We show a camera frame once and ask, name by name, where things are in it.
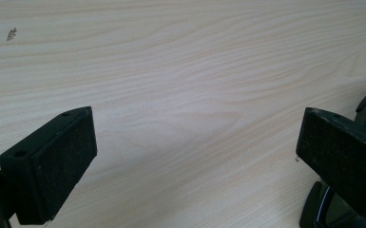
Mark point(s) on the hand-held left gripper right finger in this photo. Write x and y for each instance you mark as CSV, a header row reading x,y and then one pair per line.
x,y
342,158

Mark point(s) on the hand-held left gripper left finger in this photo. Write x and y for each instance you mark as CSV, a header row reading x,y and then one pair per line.
x,y
53,171

